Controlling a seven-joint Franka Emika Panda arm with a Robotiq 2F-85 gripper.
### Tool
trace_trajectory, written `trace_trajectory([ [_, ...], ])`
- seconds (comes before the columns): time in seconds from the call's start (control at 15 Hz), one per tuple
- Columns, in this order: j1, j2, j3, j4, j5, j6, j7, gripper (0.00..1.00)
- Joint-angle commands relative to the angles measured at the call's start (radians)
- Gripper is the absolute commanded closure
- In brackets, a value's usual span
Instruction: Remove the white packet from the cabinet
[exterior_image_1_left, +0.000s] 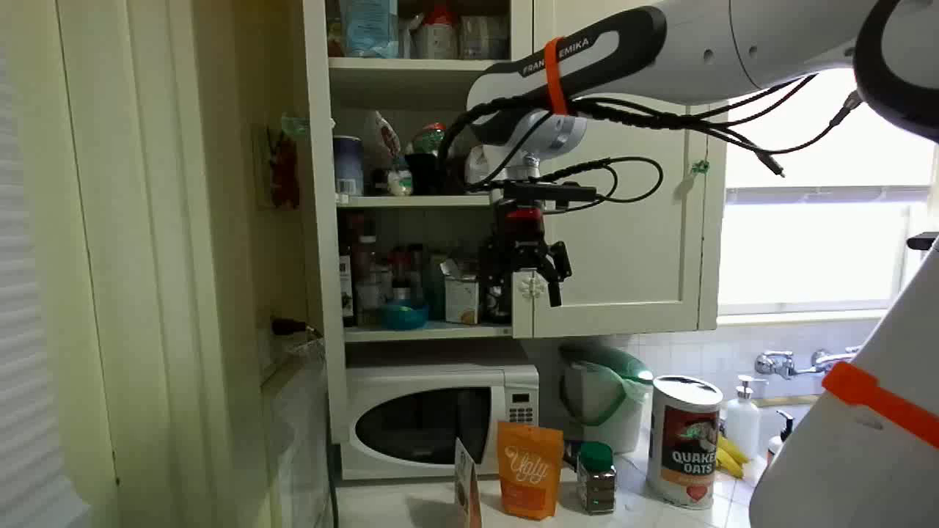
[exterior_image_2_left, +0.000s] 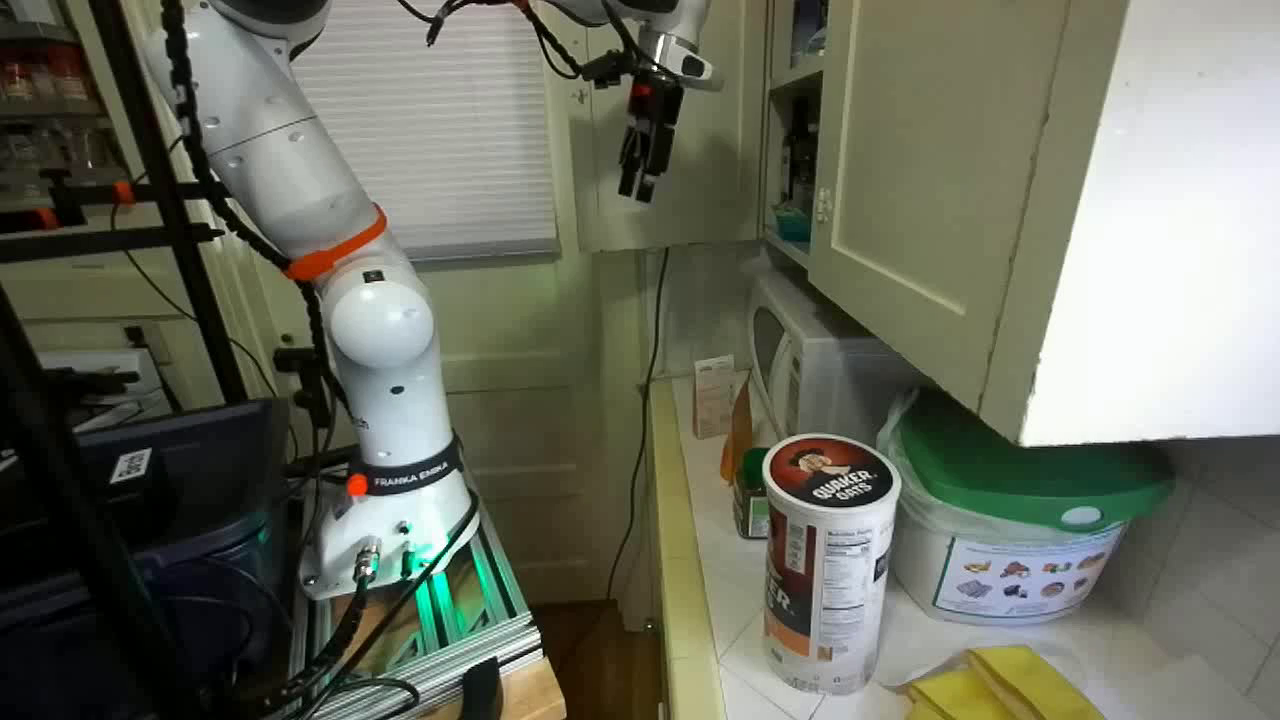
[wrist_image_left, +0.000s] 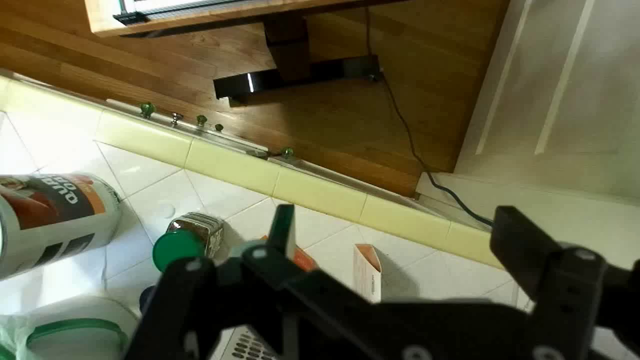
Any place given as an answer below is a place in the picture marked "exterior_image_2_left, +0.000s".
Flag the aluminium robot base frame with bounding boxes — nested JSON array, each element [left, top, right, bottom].
[[273, 521, 545, 720]]

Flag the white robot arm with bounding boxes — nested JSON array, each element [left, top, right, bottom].
[[147, 0, 480, 598]]

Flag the green lid spice jar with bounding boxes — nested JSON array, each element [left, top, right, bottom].
[[736, 449, 769, 538]]

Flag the yellow cloth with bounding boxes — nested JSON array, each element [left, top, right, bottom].
[[902, 644, 1104, 720]]

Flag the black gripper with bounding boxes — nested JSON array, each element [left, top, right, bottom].
[[618, 75, 684, 204]]

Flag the dark blue storage bin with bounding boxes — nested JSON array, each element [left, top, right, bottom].
[[0, 401, 286, 720]]

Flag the teal bowl in cabinet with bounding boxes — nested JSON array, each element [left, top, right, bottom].
[[773, 204, 813, 242]]

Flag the white microwave oven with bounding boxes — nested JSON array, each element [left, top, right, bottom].
[[742, 272, 925, 441]]

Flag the cream cabinet door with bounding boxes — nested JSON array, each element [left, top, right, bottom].
[[806, 0, 1129, 407]]

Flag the orange stand-up pouch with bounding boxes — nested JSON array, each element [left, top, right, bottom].
[[718, 378, 757, 483]]

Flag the white window blind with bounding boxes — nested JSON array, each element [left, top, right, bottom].
[[294, 0, 554, 265]]

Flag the black tripod stand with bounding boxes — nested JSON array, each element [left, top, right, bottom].
[[0, 0, 257, 720]]

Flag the Quaker oats canister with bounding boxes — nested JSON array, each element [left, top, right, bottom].
[[765, 431, 901, 694]]

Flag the white tub green lid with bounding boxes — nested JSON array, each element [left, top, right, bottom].
[[876, 390, 1170, 624]]

